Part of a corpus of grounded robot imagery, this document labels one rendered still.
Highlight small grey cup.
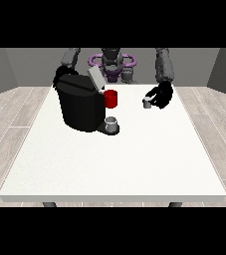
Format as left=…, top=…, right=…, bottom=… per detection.
left=105, top=116, right=118, bottom=132

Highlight black coffee machine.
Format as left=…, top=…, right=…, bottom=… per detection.
left=55, top=73, right=120, bottom=136

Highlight pale grey machine lid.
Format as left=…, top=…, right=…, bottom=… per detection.
left=87, top=65, right=107, bottom=91

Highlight grey robot trunk purple rings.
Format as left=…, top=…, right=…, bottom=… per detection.
left=88, top=48, right=139, bottom=85

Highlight red pod holder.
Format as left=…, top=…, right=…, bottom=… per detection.
left=104, top=89, right=118, bottom=110

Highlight small grey coffee pod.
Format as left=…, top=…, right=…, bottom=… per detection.
left=142, top=96, right=152, bottom=110

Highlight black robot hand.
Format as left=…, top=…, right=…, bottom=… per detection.
left=144, top=80, right=174, bottom=110
left=52, top=65, right=80, bottom=89

